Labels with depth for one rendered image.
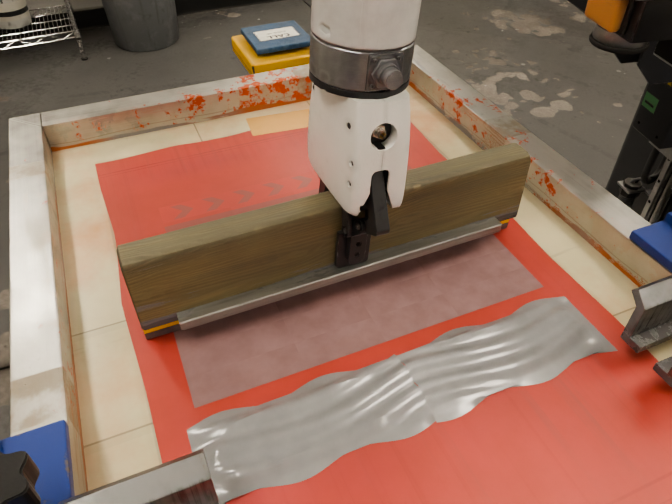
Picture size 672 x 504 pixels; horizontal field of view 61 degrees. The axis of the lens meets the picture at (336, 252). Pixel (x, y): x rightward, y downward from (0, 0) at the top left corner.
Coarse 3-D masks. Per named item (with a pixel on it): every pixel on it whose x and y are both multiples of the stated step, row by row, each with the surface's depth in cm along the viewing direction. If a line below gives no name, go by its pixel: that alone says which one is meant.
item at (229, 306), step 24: (432, 240) 55; (456, 240) 55; (360, 264) 52; (384, 264) 53; (264, 288) 50; (288, 288) 50; (312, 288) 51; (192, 312) 48; (216, 312) 48; (240, 312) 49
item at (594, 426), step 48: (288, 144) 74; (480, 240) 60; (528, 240) 60; (384, 288) 55; (432, 288) 55; (480, 288) 55; (528, 288) 55; (576, 288) 55; (384, 336) 50; (432, 336) 50; (576, 384) 47; (624, 384) 47; (480, 432) 43; (528, 432) 43; (576, 432) 43; (624, 432) 43; (480, 480) 41; (528, 480) 41; (576, 480) 41; (624, 480) 41
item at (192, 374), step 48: (192, 144) 74; (240, 144) 74; (144, 192) 66; (192, 192) 66; (336, 288) 55; (144, 336) 50; (192, 336) 50; (240, 336) 50; (288, 336) 50; (336, 336) 50; (144, 384) 47; (192, 384) 47; (240, 384) 47; (288, 384) 47; (432, 432) 43; (336, 480) 41; (384, 480) 41; (432, 480) 41
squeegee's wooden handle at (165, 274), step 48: (432, 192) 51; (480, 192) 54; (144, 240) 45; (192, 240) 45; (240, 240) 46; (288, 240) 48; (384, 240) 53; (144, 288) 45; (192, 288) 47; (240, 288) 49
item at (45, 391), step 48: (144, 96) 76; (192, 96) 76; (240, 96) 78; (288, 96) 81; (432, 96) 81; (480, 96) 76; (48, 144) 71; (480, 144) 73; (528, 144) 67; (48, 192) 61; (576, 192) 60; (48, 240) 54; (624, 240) 55; (48, 288) 50; (48, 336) 46; (48, 384) 42
